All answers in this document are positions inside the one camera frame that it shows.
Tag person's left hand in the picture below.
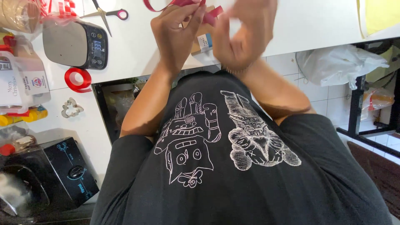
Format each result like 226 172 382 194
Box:
150 2 207 73

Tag person's right hand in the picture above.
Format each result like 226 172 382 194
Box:
212 0 279 72

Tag red satin ribbon strip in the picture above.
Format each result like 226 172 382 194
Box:
143 0 224 27

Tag small brown cardboard box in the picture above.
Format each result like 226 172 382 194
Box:
182 6 220 57

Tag white plastic bag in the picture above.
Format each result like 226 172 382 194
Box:
295 44 390 90

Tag yellow sheet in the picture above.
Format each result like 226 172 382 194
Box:
357 0 400 39

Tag black metal rack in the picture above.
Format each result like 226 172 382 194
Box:
336 39 400 158

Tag orange plastic bag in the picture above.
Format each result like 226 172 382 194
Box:
360 87 395 122

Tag person's black printed t-shirt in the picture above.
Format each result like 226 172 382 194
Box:
90 69 394 225

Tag black digital kitchen scale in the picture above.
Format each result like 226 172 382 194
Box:
42 19 109 70

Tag red ribbon roll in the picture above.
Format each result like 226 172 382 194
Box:
64 67 93 94

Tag red white checkered packet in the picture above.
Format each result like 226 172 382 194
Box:
40 0 77 18

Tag brown floor mat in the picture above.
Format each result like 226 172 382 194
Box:
347 141 400 220

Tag metal cookie cutter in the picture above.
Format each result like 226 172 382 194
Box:
61 97 84 119

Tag bag of paper cups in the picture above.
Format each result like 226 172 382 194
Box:
0 0 43 34

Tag clear plastic tub with card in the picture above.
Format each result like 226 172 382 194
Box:
0 50 51 115

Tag yellow squeeze bottle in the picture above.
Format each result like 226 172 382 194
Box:
0 106 49 127

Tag red plastic lid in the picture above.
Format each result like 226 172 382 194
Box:
0 34 17 54

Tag black countertop appliance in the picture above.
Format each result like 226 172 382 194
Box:
0 136 100 217

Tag small bottle with red cap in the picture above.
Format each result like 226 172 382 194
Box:
0 135 37 157

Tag beaded wrist bracelet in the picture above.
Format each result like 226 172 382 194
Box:
224 63 253 76

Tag scissors with pink-black handle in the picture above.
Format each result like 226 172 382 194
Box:
80 0 129 38

